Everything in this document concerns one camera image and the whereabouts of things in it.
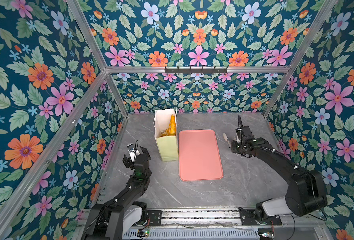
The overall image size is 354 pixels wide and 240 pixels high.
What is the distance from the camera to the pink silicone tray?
2.96ft

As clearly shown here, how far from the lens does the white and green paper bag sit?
765 millimetres

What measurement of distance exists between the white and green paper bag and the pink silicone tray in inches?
3.3
